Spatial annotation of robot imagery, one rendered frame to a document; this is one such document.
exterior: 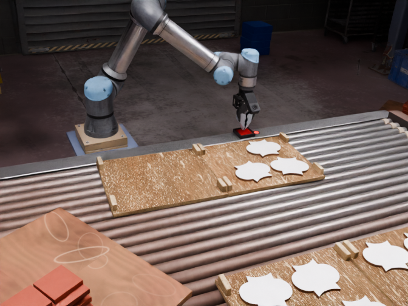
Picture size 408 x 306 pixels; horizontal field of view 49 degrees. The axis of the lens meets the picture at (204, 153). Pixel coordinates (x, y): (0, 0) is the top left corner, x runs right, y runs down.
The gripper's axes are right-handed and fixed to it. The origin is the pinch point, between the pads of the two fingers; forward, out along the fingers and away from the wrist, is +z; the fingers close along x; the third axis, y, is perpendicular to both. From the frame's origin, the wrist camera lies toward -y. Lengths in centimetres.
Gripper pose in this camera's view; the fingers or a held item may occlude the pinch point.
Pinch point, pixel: (244, 127)
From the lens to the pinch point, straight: 206.7
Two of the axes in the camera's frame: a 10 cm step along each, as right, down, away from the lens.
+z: -0.6, 8.7, 4.9
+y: -3.9, -4.7, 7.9
